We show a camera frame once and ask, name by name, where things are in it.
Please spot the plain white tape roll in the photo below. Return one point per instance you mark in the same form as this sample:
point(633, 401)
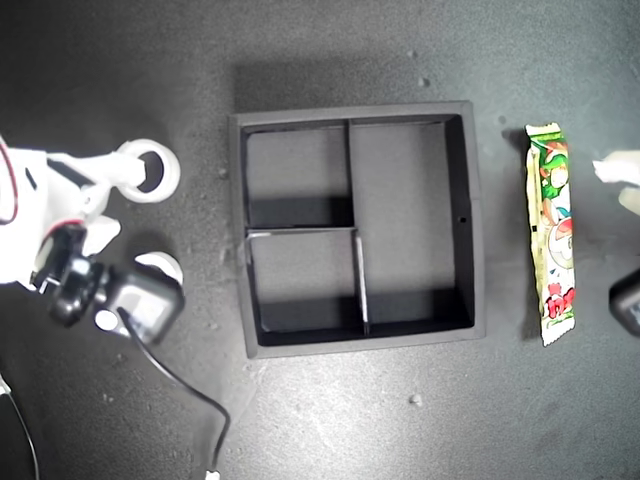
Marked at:
point(170, 175)

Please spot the white tape roll green core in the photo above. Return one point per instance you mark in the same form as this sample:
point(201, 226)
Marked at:
point(160, 260)

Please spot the snack bar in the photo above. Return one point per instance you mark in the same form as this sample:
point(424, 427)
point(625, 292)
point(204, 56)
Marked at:
point(555, 240)

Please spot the black tray with wells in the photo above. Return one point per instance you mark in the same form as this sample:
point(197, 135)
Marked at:
point(400, 200)

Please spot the small grey crumb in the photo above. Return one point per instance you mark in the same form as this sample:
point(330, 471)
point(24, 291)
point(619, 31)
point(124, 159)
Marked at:
point(415, 400)
point(412, 54)
point(424, 81)

